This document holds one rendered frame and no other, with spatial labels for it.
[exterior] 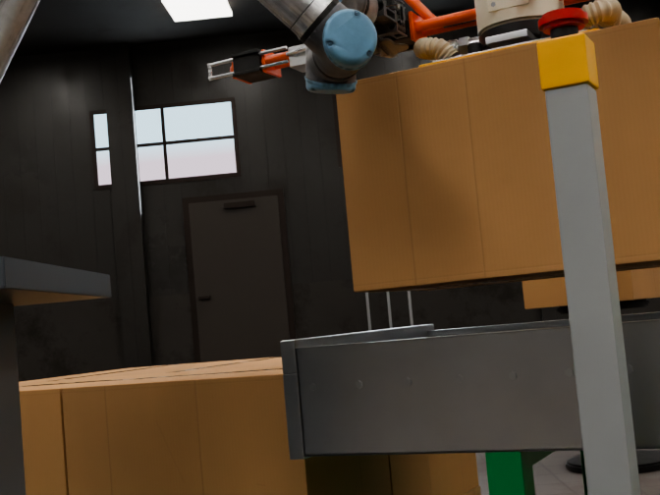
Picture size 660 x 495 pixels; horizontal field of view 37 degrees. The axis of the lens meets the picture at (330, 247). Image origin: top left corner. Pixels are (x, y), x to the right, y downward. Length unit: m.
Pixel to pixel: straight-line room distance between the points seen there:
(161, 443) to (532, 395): 0.85
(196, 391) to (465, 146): 0.74
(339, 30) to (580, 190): 0.48
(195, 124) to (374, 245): 9.59
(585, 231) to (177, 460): 1.06
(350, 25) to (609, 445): 0.75
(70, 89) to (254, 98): 2.11
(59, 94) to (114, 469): 9.81
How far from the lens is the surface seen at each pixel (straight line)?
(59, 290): 1.47
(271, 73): 2.22
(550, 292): 3.69
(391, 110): 1.87
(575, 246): 1.40
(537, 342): 1.61
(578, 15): 1.46
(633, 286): 3.63
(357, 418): 1.73
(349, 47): 1.62
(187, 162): 11.33
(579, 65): 1.43
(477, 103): 1.81
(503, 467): 1.65
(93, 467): 2.25
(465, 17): 2.03
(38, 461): 2.36
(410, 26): 2.06
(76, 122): 11.73
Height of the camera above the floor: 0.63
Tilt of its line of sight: 4 degrees up
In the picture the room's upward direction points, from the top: 5 degrees counter-clockwise
